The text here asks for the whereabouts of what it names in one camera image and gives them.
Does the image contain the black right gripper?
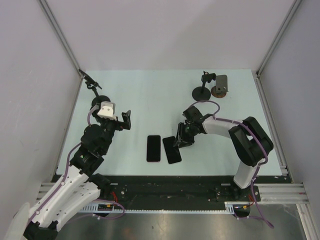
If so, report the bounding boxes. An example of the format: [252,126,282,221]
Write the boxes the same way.
[173,122,197,148]

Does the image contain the white phone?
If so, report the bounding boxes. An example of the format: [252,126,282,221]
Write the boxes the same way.
[162,136,182,164]

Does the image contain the pink phone black screen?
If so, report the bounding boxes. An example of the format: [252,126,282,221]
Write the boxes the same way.
[146,135,161,163]

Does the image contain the black tripod phone stand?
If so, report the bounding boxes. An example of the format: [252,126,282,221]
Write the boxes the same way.
[191,71,217,102]

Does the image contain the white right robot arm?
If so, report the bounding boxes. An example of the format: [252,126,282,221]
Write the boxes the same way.
[173,106,274,201]

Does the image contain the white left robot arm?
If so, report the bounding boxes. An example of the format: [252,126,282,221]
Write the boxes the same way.
[23,110,131,240]

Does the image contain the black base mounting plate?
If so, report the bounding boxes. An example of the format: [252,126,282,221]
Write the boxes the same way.
[88,174,291,211]

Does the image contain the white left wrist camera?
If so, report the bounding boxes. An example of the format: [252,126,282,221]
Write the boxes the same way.
[97,101,117,120]

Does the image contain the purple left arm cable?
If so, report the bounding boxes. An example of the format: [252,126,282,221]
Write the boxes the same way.
[22,104,126,237]

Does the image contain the white slotted cable duct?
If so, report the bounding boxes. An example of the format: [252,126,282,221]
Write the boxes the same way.
[79,201,237,215]

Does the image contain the white corner frame post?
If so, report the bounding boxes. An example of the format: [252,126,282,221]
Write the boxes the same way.
[254,0,305,77]

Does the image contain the left aluminium frame post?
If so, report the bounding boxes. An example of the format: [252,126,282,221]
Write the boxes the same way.
[37,0,83,78]

